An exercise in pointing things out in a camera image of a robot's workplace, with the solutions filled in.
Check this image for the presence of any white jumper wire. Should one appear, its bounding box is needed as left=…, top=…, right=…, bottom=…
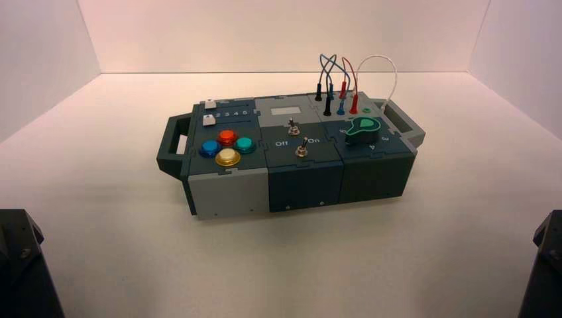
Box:
left=353, top=54, right=399, bottom=111

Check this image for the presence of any teal round push button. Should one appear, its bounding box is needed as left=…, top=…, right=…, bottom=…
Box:
left=233, top=136, right=258, bottom=155

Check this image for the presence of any yellow round push button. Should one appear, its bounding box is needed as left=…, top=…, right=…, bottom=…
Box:
left=214, top=148, right=242, bottom=168

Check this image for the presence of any orange round push button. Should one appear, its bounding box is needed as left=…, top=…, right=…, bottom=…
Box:
left=217, top=129, right=240, bottom=147

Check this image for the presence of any grey and teal task box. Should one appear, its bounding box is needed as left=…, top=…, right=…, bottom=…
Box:
left=156, top=91, right=427, bottom=221

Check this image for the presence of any blue round push button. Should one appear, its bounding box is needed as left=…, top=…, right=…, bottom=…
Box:
left=198, top=139, right=223, bottom=159

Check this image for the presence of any green rotary knob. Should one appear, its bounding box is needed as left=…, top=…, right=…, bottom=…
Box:
left=344, top=116, right=384, bottom=146

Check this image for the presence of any black jumper wire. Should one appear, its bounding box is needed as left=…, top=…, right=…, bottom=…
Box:
left=314, top=54, right=338, bottom=117

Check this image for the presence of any blue jumper wire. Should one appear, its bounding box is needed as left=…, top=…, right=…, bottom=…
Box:
left=319, top=53, right=352, bottom=117

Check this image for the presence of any red jumper wire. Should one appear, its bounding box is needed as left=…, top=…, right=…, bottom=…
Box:
left=338, top=57, right=361, bottom=116

